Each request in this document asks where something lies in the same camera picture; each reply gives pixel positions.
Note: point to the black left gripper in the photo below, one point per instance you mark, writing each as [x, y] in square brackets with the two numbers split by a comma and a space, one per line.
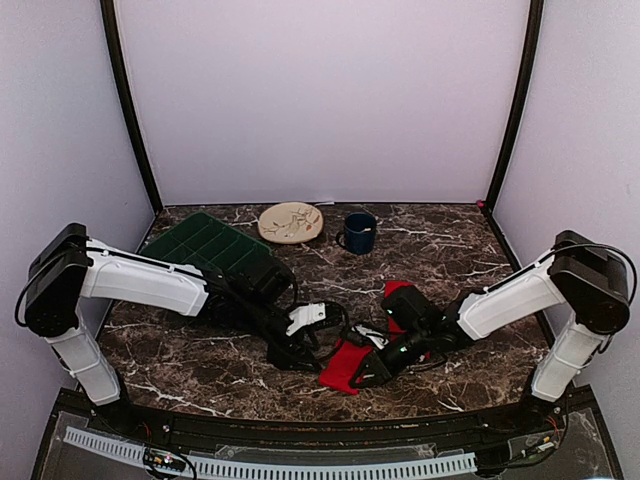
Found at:
[284, 355]

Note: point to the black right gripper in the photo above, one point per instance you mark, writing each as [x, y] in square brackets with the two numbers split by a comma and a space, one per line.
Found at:
[380, 367]

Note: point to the red santa sock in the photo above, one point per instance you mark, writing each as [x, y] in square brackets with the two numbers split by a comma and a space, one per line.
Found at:
[405, 306]
[342, 366]

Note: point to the green divided plastic tray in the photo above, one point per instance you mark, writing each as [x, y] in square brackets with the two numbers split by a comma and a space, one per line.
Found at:
[207, 243]

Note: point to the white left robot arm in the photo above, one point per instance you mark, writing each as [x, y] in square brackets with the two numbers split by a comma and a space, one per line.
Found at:
[240, 285]

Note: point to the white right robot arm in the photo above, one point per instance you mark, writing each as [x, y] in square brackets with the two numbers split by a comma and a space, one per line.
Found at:
[597, 282]

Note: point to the beige floral ceramic plate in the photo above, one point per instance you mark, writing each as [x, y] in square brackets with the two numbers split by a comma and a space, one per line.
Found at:
[290, 223]

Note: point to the dark blue mug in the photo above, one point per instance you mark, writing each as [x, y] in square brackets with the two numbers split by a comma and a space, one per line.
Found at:
[358, 233]

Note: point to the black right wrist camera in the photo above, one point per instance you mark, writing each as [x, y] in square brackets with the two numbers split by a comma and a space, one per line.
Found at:
[433, 315]

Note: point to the white slotted cable duct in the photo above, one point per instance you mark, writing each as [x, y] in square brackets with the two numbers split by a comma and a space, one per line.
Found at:
[166, 464]

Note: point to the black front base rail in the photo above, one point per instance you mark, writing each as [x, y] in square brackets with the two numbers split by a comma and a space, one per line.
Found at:
[480, 429]

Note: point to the black right frame post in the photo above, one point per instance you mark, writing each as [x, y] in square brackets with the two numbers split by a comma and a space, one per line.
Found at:
[520, 94]

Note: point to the black frame post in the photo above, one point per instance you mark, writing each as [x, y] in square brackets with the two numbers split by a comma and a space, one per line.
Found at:
[520, 94]
[126, 100]

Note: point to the black left frame post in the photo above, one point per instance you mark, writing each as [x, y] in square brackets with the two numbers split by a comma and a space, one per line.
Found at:
[126, 100]

